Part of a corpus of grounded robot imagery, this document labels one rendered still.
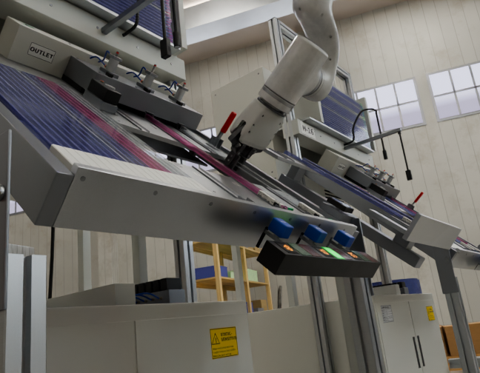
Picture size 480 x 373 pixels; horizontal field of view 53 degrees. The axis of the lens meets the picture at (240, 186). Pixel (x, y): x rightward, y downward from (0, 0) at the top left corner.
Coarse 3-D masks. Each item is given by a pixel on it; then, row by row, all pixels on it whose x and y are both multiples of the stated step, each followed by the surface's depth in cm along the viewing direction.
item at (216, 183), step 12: (180, 168) 83; (192, 168) 87; (204, 180) 83; (216, 180) 87; (228, 180) 93; (216, 192) 78; (228, 192) 82; (240, 192) 87; (252, 192) 93; (264, 204) 88; (276, 204) 89; (288, 204) 99
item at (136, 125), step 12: (0, 60) 98; (36, 72) 106; (120, 108) 114; (120, 120) 99; (132, 120) 105; (144, 120) 115; (132, 132) 116; (144, 132) 101; (156, 132) 106; (180, 132) 123; (156, 144) 116; (168, 144) 124; (180, 144) 109; (180, 156) 117; (192, 156) 124; (216, 156) 118
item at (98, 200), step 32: (96, 192) 52; (128, 192) 55; (160, 192) 58; (192, 192) 62; (64, 224) 51; (96, 224) 54; (128, 224) 57; (160, 224) 61; (192, 224) 65; (224, 224) 70; (256, 224) 75; (320, 224) 88; (352, 224) 99
